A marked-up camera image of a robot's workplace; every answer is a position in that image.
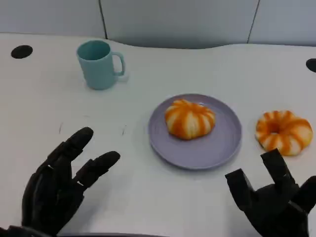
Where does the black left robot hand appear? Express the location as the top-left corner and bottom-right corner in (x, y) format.
(21, 127), (121, 235)

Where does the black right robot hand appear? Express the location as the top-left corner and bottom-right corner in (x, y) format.
(224, 148), (316, 237)

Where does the orange white pumpkin bread roll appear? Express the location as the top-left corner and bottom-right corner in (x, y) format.
(164, 99), (216, 141)

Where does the lilac plate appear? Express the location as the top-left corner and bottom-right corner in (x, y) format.
(148, 93), (242, 170)

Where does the pale green mug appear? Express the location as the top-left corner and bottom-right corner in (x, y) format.
(76, 40), (126, 90)

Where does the orange white ring bread roll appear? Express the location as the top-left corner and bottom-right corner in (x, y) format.
(255, 110), (314, 157)

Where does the black table cable grommet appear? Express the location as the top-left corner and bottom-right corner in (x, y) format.
(305, 58), (316, 73)
(10, 44), (34, 59)

